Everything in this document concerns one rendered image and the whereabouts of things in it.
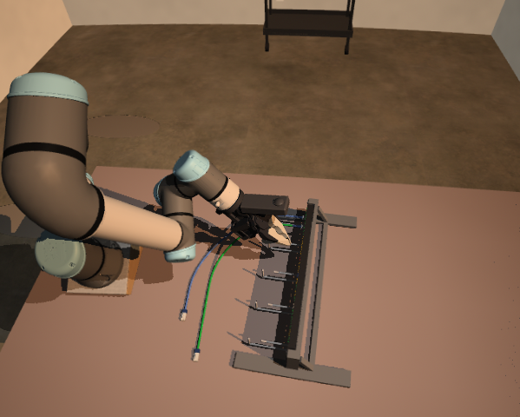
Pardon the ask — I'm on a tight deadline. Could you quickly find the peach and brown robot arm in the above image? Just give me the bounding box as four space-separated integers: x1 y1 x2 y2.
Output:
1 72 240 288

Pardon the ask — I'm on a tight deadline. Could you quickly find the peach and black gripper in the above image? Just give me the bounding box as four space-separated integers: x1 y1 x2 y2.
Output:
215 189 291 246

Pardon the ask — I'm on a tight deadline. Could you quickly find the dark grey port rack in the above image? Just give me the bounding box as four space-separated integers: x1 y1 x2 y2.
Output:
234 198 357 387

